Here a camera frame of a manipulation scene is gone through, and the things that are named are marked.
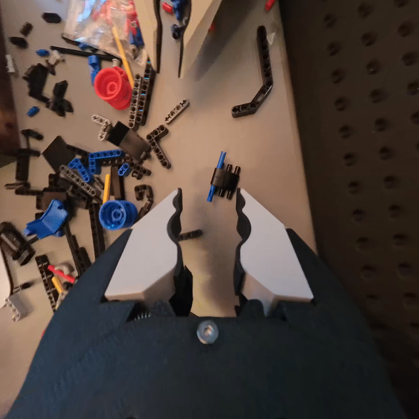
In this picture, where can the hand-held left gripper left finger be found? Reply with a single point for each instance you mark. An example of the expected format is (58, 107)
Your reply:
(144, 262)

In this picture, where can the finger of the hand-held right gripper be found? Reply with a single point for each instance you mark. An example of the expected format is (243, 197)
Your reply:
(147, 26)
(199, 19)

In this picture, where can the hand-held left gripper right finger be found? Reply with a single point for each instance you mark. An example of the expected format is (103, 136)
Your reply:
(275, 262)

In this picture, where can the black angled long beam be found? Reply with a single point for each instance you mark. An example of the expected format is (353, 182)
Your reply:
(266, 72)

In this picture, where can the black connector assembly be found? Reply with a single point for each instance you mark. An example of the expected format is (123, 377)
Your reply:
(226, 180)

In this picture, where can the grey desk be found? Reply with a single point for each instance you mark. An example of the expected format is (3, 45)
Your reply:
(196, 131)

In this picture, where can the long yellow axle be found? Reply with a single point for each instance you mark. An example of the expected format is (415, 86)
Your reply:
(123, 55)

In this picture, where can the black five-hole beam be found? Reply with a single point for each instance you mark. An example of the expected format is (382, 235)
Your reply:
(191, 234)

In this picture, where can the clear bag of small pins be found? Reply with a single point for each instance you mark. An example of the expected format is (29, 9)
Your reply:
(91, 23)

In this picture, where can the blue wheel rim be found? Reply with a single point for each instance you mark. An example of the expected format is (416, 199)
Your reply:
(114, 214)

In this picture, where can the black seven-hole beam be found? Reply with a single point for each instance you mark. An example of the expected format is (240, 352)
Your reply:
(146, 91)

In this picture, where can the blue tube connector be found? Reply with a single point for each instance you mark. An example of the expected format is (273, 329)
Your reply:
(93, 65)

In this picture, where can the long thin black axle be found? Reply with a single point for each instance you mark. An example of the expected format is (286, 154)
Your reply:
(81, 53)

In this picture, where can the black U-shaped connector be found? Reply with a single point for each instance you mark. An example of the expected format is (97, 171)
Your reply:
(142, 190)

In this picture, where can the red wheel rim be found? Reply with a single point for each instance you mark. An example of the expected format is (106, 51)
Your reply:
(111, 88)

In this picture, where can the small red pin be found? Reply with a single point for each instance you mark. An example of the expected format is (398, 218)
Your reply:
(270, 4)

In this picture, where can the clear plastic scrap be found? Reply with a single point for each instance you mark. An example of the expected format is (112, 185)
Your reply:
(272, 37)

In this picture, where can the silver curved pipe piece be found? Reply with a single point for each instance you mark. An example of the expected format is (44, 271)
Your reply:
(68, 268)

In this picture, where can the grey nine-hole beam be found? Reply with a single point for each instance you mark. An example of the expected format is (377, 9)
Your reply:
(136, 101)

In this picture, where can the black rectangular brick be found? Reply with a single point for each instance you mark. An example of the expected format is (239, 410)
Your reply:
(117, 183)

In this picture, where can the red axle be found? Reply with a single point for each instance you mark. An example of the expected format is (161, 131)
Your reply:
(60, 274)

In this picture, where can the short yellow axle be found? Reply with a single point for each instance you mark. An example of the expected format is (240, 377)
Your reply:
(57, 284)

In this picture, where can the black double connector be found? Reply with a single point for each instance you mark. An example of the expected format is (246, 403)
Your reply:
(140, 170)

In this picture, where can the small blue connector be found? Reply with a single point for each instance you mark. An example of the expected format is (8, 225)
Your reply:
(124, 169)

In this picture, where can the thin black beam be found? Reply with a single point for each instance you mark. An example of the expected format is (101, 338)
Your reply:
(45, 278)

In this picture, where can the long grey beam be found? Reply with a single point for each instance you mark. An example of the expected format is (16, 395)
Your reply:
(80, 181)

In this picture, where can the blue folded panel piece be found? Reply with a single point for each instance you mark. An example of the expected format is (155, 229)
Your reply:
(49, 219)

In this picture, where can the blue bent short beam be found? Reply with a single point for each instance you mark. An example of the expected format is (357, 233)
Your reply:
(80, 168)

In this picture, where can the blue L-shaped beam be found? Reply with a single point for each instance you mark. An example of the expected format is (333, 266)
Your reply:
(104, 154)

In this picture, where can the black flat clip panel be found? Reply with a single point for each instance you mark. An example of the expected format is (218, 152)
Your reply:
(129, 140)

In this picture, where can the black L-shaped beam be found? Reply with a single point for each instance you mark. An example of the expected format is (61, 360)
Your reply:
(158, 145)

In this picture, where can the small black pin connector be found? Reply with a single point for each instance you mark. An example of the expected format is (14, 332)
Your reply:
(23, 287)

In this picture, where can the small pale grey beam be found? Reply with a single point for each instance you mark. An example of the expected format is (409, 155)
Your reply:
(18, 309)

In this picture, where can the black square panel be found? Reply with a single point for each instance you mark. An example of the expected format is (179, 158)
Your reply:
(59, 154)

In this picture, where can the scattered small pins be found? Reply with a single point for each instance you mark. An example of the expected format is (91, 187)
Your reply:
(32, 111)

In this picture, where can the black bent beam with pins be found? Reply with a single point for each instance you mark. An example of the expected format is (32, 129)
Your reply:
(23, 160)

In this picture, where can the black bent frame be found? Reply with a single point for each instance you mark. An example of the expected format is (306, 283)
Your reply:
(42, 81)

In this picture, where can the black frame piece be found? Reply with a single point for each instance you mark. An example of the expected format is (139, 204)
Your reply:
(16, 244)

